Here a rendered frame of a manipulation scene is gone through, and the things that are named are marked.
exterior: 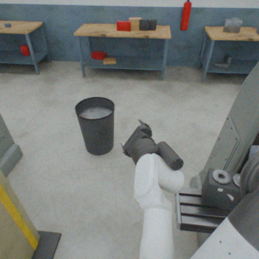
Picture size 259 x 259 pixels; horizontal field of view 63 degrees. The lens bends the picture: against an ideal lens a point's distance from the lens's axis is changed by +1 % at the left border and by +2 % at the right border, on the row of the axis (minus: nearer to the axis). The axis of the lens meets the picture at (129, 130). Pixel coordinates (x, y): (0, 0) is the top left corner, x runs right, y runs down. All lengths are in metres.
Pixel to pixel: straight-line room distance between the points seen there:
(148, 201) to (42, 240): 1.86
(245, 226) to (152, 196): 0.20
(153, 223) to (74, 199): 2.00
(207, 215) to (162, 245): 0.86
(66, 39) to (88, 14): 0.76
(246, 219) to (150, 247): 0.20
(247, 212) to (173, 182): 0.24
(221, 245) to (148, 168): 0.22
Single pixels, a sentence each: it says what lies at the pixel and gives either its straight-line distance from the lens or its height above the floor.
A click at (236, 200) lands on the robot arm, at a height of 1.21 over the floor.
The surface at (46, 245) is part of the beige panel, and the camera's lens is 2.26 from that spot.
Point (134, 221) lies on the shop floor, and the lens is 2.26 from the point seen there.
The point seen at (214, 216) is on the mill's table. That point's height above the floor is 0.91.
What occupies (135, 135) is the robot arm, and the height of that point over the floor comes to 1.56.
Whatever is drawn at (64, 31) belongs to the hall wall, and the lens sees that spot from 5.43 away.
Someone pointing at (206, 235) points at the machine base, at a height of 0.19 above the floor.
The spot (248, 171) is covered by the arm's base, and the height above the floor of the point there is 1.76.
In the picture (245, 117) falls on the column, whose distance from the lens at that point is 1.59.
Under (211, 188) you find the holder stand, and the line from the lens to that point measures 1.22.
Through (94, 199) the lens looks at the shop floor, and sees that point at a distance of 2.41.
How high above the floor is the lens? 2.01
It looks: 40 degrees down
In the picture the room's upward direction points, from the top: straight up
